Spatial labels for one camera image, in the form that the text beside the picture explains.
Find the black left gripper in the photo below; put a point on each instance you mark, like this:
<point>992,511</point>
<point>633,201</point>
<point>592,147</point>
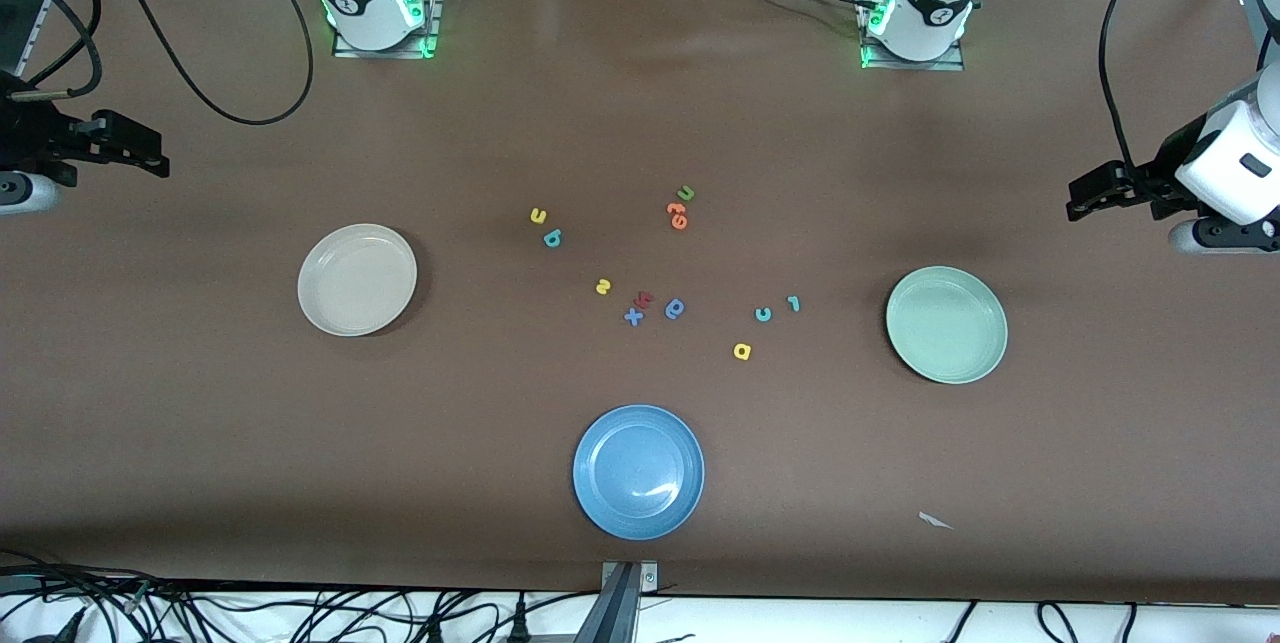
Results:
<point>1166,166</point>

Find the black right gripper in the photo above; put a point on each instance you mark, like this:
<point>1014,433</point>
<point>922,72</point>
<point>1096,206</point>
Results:
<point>30,136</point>

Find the teal letter b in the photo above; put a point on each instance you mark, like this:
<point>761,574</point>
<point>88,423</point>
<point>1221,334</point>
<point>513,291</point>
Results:
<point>550,236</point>

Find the pale green plate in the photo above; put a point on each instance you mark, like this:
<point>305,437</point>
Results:
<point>930,308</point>

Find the beige brown plate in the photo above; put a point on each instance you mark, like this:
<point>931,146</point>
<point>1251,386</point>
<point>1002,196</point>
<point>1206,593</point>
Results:
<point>345,298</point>

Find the brown table mat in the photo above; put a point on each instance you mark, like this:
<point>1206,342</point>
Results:
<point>200,443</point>

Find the white paper scrap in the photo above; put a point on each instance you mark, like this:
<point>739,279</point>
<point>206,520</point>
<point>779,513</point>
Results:
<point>933,520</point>

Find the blue letter a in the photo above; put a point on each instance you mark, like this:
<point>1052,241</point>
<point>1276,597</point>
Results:
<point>668,308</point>

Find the blue letter x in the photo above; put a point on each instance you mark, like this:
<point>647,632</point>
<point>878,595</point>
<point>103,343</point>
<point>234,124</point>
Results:
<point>634,316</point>

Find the blue plate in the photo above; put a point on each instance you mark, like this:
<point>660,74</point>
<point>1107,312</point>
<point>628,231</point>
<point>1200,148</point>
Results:
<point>640,473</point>

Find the black power plug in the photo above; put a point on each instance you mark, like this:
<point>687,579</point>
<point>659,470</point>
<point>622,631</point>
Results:
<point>518,628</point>

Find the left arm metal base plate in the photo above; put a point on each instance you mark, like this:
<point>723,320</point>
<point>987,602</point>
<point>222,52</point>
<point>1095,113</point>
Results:
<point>900,65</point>

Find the metal table bracket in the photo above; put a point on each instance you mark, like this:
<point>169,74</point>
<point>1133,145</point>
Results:
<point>620,613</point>

